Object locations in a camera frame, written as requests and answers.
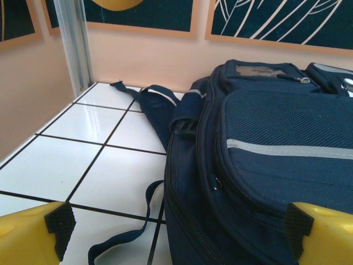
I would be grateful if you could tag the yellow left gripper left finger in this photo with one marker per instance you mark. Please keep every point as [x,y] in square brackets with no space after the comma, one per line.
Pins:
[24,237]

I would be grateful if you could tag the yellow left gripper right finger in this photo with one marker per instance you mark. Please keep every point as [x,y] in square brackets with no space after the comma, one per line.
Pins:
[328,237]

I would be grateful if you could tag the navy blue backpack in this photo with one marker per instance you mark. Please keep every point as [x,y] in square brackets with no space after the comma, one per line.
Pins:
[262,124]

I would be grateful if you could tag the dark panel with orange oval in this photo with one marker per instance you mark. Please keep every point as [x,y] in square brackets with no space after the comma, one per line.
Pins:
[165,13]

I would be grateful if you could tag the aluminium frame post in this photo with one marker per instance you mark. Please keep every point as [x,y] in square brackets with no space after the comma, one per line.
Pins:
[73,41]

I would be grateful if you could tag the narrow dark teal wall panel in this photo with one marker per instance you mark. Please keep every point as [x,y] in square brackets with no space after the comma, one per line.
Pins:
[53,13]

